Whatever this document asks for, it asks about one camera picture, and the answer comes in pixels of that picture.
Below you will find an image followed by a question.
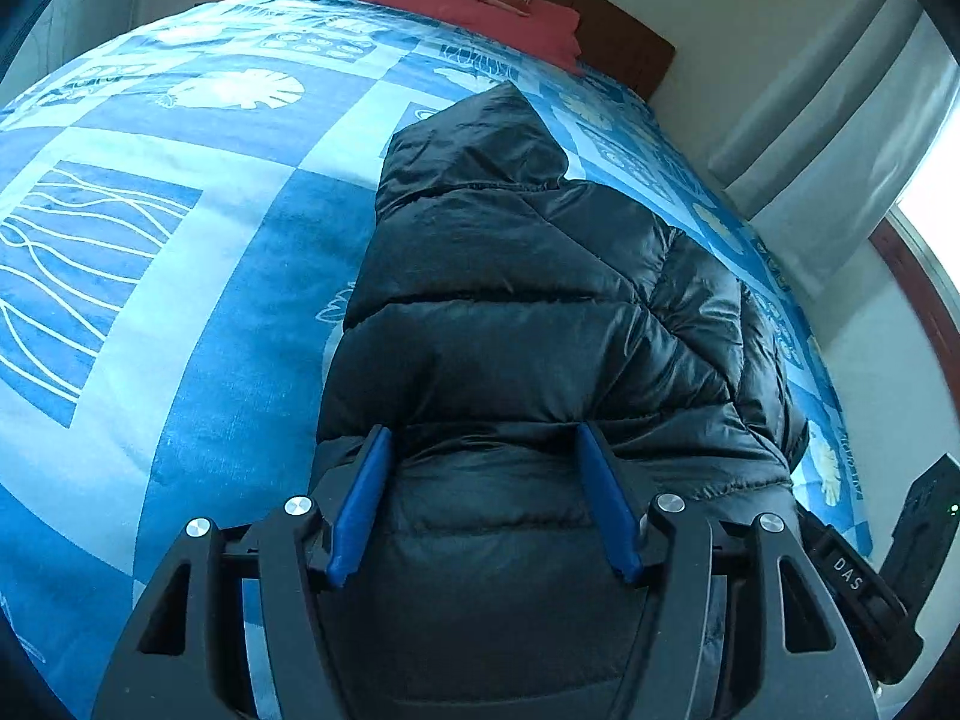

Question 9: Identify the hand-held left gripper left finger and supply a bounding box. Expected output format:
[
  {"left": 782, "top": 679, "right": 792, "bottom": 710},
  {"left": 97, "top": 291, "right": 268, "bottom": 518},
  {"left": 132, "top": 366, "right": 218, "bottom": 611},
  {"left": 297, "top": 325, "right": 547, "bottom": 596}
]
[{"left": 90, "top": 424, "right": 396, "bottom": 720}]

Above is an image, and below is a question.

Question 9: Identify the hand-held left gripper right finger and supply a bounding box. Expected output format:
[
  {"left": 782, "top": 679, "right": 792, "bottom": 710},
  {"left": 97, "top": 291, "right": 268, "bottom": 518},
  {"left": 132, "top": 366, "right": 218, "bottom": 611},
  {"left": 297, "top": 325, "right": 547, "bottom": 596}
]
[{"left": 574, "top": 420, "right": 878, "bottom": 720}]

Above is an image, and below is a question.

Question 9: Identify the black puffer jacket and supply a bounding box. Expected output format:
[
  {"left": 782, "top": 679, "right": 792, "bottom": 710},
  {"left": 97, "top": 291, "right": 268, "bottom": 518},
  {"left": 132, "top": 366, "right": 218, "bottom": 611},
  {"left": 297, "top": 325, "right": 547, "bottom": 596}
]
[{"left": 315, "top": 81, "right": 811, "bottom": 720}]

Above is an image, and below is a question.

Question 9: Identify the blue patterned bed blanket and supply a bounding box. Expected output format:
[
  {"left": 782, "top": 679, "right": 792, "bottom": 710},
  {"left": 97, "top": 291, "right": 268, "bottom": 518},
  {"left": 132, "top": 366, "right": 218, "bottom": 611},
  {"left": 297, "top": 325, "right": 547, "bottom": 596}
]
[{"left": 0, "top": 0, "right": 875, "bottom": 720}]

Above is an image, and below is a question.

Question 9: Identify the wide white curtain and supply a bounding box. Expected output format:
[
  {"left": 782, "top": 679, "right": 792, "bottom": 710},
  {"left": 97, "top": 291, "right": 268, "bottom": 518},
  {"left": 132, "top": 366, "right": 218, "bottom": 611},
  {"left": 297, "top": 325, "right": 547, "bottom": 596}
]
[{"left": 709, "top": 0, "right": 960, "bottom": 241}]

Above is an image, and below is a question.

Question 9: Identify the wooden headboard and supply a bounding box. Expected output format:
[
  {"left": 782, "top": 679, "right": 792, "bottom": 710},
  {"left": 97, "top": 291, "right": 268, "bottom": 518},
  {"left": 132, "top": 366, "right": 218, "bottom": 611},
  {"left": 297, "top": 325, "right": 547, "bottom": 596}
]
[{"left": 431, "top": 0, "right": 676, "bottom": 102}]

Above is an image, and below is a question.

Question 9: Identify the red pillow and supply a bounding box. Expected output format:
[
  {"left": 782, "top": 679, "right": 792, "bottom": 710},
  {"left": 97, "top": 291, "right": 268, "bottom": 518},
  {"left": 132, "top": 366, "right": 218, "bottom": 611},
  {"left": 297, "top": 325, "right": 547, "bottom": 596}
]
[{"left": 351, "top": 0, "right": 584, "bottom": 76}]

